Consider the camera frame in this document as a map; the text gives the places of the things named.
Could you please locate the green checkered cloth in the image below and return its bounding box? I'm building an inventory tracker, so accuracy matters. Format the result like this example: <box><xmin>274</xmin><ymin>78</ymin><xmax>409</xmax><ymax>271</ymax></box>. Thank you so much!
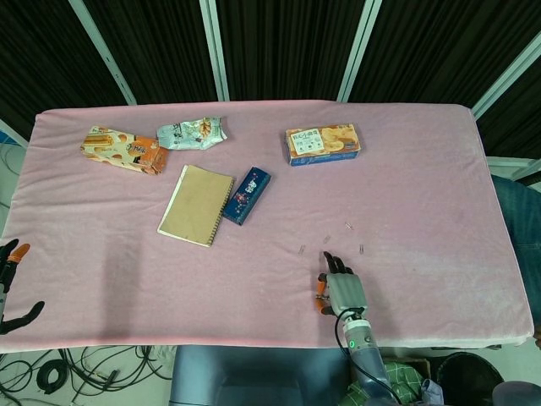
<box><xmin>340</xmin><ymin>359</ymin><xmax>424</xmax><ymax>406</ymax></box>

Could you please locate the crushed orange biscuit box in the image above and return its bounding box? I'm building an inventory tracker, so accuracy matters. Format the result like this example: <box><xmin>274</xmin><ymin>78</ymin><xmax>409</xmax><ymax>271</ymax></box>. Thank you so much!
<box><xmin>79</xmin><ymin>125</ymin><xmax>170</xmax><ymax>176</ymax></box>

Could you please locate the brown spiral notebook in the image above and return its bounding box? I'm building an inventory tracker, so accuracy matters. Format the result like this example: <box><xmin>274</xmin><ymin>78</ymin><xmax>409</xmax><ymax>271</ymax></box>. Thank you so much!
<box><xmin>156</xmin><ymin>164</ymin><xmax>236</xmax><ymax>249</ymax></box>

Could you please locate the light grey double partition post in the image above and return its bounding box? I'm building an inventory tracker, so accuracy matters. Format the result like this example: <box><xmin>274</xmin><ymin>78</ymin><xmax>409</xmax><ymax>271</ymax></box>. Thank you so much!
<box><xmin>198</xmin><ymin>0</ymin><xmax>231</xmax><ymax>102</ymax></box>

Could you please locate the black round bin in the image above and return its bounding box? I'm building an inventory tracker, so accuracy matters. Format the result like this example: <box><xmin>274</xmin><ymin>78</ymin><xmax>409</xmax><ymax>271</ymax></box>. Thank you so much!
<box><xmin>437</xmin><ymin>353</ymin><xmax>504</xmax><ymax>406</ymax></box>

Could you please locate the black floor cable tangle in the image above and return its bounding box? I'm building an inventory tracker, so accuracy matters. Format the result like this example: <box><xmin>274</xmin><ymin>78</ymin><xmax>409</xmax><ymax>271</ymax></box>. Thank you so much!
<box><xmin>0</xmin><ymin>345</ymin><xmax>177</xmax><ymax>397</ymax></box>

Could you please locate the black coiled cable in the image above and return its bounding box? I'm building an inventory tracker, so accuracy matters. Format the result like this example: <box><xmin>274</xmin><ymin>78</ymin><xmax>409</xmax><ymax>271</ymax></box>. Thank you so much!
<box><xmin>36</xmin><ymin>359</ymin><xmax>67</xmax><ymax>392</ymax></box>

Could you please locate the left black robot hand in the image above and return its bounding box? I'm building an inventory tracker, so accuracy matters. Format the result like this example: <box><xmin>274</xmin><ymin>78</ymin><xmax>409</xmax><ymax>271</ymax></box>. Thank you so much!
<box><xmin>0</xmin><ymin>239</ymin><xmax>46</xmax><ymax>336</ymax></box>

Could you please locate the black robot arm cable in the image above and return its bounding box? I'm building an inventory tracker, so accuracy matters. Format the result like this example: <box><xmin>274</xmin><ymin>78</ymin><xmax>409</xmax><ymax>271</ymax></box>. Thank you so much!
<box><xmin>335</xmin><ymin>311</ymin><xmax>402</xmax><ymax>406</ymax></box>

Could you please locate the white-green snack bag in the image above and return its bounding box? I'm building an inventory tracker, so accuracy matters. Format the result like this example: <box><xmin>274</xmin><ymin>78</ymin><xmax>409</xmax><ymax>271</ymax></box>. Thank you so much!
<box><xmin>156</xmin><ymin>116</ymin><xmax>229</xmax><ymax>151</ymax></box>

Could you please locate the grey-blue robot torso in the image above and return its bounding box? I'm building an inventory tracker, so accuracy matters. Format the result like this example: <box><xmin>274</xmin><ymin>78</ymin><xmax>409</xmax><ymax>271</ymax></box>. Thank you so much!
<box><xmin>168</xmin><ymin>345</ymin><xmax>352</xmax><ymax>406</ymax></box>

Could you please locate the brown cardboard box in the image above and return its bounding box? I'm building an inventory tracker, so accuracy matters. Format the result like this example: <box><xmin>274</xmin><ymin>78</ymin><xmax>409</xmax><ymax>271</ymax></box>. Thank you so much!
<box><xmin>382</xmin><ymin>357</ymin><xmax>432</xmax><ymax>381</ymax></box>

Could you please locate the blue biscuit box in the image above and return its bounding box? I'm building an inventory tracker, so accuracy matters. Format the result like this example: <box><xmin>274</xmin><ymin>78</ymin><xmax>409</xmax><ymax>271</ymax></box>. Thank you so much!
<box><xmin>285</xmin><ymin>123</ymin><xmax>367</xmax><ymax>167</ymax></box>

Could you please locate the blue-grey crumpled cloth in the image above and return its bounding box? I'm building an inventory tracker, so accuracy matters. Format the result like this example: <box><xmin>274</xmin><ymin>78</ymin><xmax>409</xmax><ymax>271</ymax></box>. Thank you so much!
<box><xmin>420</xmin><ymin>378</ymin><xmax>445</xmax><ymax>406</ymax></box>

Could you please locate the pink table cloth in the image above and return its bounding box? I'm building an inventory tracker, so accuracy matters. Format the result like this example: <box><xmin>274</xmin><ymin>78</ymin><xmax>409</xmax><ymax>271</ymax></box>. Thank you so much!
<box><xmin>0</xmin><ymin>100</ymin><xmax>534</xmax><ymax>354</ymax></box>

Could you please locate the dark blue pencil box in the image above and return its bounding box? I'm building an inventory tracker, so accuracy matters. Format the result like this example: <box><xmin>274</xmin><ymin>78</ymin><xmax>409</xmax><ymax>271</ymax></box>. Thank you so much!
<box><xmin>221</xmin><ymin>166</ymin><xmax>272</xmax><ymax>228</ymax></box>

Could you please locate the grey metal frame rail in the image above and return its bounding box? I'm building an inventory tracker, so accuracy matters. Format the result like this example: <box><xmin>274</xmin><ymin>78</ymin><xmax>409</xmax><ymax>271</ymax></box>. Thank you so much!
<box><xmin>485</xmin><ymin>156</ymin><xmax>541</xmax><ymax>183</ymax></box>

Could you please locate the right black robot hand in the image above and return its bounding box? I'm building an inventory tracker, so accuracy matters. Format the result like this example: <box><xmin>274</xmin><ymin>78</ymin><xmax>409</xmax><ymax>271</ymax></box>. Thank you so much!
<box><xmin>314</xmin><ymin>250</ymin><xmax>368</xmax><ymax>317</ymax></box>

